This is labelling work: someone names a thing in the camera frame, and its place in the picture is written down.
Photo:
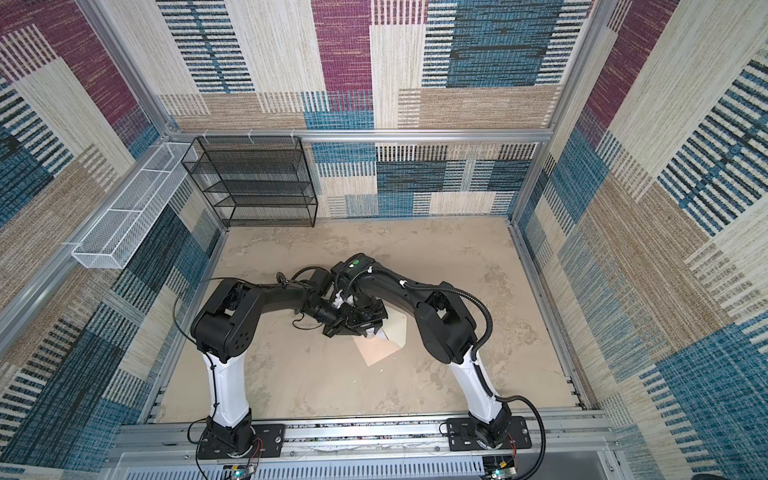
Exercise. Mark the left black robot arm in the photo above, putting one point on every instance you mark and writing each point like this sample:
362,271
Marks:
225,328

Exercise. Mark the pale pink envelope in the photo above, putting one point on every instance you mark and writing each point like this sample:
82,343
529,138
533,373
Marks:
388,340

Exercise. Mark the white wire mesh basket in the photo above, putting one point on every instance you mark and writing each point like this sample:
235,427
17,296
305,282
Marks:
114,239

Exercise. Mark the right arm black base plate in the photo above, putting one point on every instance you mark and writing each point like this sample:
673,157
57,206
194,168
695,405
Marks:
467,433

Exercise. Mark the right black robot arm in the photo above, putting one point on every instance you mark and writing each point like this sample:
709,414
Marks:
362,290

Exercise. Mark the aluminium mounting rail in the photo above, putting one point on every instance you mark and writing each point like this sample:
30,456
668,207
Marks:
567,444

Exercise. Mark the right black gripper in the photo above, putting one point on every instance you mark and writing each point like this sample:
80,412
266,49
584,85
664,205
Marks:
377,322

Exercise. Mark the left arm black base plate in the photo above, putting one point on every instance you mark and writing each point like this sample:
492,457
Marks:
241,442

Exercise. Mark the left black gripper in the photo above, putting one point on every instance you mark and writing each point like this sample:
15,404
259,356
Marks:
340,327

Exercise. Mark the black wire mesh shelf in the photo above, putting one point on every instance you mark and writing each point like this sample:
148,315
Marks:
254,181

